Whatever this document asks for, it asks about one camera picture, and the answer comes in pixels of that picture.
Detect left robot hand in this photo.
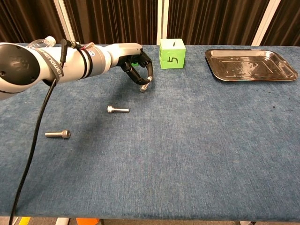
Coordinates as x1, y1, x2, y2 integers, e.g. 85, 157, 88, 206
111, 43, 154, 86

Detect silver bolt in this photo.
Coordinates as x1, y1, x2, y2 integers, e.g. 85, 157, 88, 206
45, 129, 72, 139
107, 105, 130, 114
139, 76, 153, 93

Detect dark brown curtain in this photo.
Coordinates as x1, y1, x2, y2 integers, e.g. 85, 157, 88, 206
0, 0, 300, 47

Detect green cube with numbers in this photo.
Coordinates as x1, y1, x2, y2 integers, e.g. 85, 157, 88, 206
159, 38, 187, 70

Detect clear plastic water bottle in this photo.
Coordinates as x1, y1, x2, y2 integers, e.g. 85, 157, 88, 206
28, 36, 56, 49

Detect shiny metal tray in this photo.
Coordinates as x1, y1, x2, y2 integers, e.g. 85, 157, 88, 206
204, 48, 299, 82

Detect orange object under table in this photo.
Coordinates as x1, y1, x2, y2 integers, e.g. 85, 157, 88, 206
76, 217, 99, 225

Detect white upright frame post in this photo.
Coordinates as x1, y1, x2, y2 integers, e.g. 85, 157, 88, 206
156, 0, 168, 45

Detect white slanted frame post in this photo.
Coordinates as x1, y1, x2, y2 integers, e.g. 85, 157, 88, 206
251, 0, 281, 46
53, 0, 77, 45

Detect black printed velcro strap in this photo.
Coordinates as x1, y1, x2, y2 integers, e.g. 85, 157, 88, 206
38, 48, 65, 83

